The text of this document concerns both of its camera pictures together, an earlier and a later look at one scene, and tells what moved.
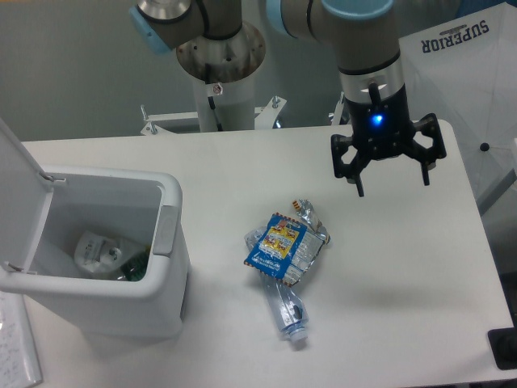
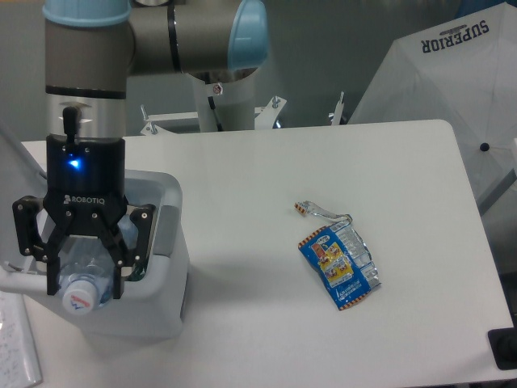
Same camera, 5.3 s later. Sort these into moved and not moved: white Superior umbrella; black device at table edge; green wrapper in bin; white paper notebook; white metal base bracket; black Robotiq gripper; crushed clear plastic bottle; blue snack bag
Moved: crushed clear plastic bottle; blue snack bag; black Robotiq gripper
Not moved: green wrapper in bin; white metal base bracket; black device at table edge; white Superior umbrella; white paper notebook
